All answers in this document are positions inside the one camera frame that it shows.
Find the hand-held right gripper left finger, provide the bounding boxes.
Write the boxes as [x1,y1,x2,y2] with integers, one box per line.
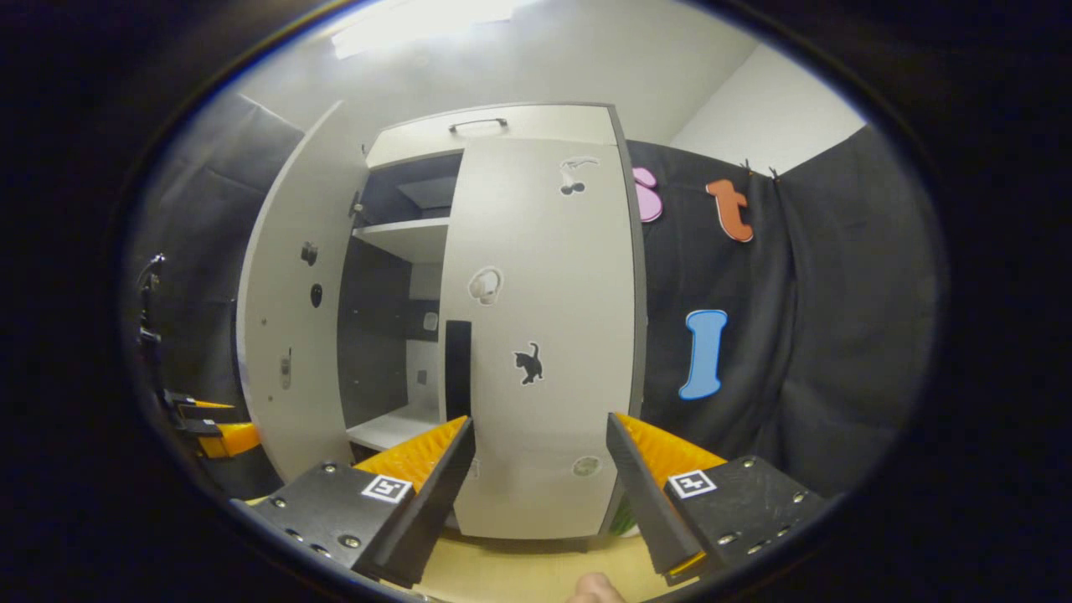
[247,416,477,590]

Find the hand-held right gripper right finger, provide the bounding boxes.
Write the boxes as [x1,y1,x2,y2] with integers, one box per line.
[605,412,830,587]

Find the white grey cabinet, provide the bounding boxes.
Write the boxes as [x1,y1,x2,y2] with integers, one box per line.
[337,102,650,554]

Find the white cabinet door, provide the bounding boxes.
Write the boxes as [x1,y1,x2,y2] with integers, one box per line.
[236,100,371,485]
[437,137,647,541]

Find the white cabinet shelf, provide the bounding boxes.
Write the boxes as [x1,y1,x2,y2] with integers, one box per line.
[352,218,451,265]

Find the white cabinet drawer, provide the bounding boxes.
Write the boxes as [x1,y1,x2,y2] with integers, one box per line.
[366,104,621,168]

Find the toy watermelon slice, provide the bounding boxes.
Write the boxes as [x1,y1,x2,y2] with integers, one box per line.
[609,494,642,539]

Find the black backdrop cloth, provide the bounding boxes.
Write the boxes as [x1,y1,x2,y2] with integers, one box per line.
[626,124,943,503]
[126,90,307,495]

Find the ceiling light panel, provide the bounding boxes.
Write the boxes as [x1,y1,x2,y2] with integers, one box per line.
[331,0,537,59]

